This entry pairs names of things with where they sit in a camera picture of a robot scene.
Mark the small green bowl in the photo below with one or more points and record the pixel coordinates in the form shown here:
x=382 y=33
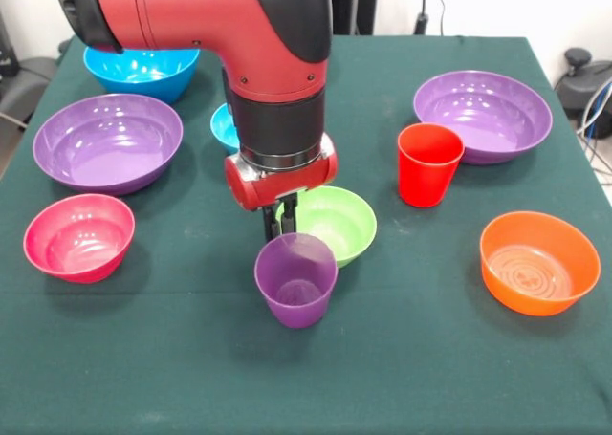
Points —
x=344 y=229

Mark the purple cup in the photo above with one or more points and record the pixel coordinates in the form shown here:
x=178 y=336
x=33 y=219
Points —
x=296 y=311

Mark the black grey machine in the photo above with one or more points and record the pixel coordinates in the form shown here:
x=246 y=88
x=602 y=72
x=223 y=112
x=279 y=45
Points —
x=588 y=81

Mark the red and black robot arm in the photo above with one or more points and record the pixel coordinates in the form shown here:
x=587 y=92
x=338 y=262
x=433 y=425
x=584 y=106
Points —
x=215 y=14

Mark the wide purple bowl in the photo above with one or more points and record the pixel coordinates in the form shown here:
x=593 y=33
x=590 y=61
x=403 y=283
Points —
x=105 y=158
x=502 y=119

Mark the small blue bowl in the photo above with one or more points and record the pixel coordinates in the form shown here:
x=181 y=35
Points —
x=222 y=129

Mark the black office chair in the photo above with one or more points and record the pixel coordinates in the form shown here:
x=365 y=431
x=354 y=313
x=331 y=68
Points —
x=28 y=81

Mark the red cup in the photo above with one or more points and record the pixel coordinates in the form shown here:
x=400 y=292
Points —
x=425 y=177

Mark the dark green tablecloth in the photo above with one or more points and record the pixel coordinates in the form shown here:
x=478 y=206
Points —
x=287 y=358

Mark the orange bowl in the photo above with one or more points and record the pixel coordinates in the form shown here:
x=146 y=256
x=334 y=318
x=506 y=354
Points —
x=535 y=301

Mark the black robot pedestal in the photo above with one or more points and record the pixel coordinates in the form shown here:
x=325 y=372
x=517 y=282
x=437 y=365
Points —
x=363 y=5

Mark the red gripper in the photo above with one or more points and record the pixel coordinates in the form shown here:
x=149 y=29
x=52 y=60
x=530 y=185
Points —
x=282 y=184

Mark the pink bowl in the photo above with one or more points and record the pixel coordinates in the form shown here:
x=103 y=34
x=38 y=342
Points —
x=76 y=248

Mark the large blue bowl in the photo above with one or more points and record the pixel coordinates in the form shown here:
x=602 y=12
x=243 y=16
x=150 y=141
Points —
x=143 y=88

